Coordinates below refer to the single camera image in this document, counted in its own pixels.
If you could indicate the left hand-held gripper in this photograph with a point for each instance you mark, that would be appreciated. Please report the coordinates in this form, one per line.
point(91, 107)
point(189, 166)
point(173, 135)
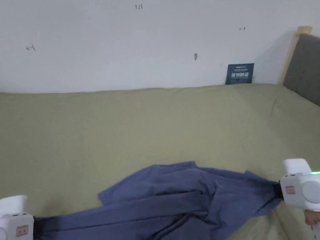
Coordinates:
point(15, 222)

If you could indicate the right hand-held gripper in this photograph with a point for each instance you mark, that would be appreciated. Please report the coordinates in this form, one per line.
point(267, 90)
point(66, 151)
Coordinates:
point(300, 190)

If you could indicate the dark blue shirt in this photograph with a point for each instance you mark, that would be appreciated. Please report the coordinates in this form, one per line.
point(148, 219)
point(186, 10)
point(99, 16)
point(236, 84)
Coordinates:
point(175, 200)

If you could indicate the person's right hand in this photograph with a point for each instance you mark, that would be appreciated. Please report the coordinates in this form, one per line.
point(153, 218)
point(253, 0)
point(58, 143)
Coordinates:
point(313, 217)

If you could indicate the grey padded headboard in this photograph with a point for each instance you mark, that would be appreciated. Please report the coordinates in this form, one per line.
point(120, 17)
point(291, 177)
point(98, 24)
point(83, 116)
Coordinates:
point(303, 70)

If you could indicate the dark blue sign card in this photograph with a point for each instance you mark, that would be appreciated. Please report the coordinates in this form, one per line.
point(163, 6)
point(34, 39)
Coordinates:
point(240, 74)

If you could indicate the bed with pale green sheet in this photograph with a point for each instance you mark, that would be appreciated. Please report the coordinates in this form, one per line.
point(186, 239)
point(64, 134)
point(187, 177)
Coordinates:
point(125, 125)

